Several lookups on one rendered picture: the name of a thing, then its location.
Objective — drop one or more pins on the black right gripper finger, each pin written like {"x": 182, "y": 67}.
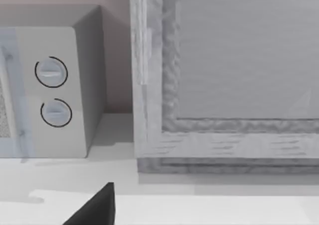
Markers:
{"x": 99, "y": 207}

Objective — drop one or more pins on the pale microwave knob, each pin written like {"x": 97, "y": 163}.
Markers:
{"x": 56, "y": 112}
{"x": 51, "y": 71}

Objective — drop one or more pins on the pale microwave oven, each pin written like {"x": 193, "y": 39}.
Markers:
{"x": 57, "y": 85}

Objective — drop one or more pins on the grey cabinet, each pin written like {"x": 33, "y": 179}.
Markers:
{"x": 224, "y": 85}

